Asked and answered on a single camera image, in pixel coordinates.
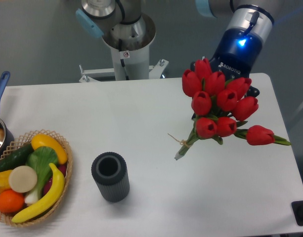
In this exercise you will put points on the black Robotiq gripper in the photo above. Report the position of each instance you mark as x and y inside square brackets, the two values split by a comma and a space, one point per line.
[235, 57]

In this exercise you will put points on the red tulip bouquet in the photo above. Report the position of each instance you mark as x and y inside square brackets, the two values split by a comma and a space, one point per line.
[221, 108]

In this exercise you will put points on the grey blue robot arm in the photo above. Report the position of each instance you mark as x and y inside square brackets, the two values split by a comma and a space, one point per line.
[255, 17]

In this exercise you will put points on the dark grey ribbed vase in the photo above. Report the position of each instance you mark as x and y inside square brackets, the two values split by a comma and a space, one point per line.
[109, 171]

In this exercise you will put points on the black device at table edge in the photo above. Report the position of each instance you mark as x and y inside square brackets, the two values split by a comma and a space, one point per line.
[297, 207]

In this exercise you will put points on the dark red vegetable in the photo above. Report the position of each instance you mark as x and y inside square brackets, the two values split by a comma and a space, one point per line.
[63, 169]

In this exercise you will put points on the green bok choy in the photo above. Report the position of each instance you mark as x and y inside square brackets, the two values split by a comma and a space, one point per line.
[39, 161]

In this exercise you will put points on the yellow banana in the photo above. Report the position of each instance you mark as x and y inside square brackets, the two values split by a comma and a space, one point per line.
[46, 202]

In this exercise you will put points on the green cucumber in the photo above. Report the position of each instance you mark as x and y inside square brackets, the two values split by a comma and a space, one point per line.
[16, 158]

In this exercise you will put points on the woven wicker basket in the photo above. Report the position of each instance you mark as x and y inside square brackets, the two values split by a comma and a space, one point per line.
[23, 140]

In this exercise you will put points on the beige round slice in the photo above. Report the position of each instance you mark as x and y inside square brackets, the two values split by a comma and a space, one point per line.
[22, 179]

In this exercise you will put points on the yellow bell pepper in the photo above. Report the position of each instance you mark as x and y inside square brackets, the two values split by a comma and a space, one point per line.
[4, 183]

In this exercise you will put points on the orange fruit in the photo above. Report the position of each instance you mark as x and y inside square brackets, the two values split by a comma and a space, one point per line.
[11, 201]

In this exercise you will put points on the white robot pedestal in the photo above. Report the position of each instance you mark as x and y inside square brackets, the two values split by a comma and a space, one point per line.
[129, 46]

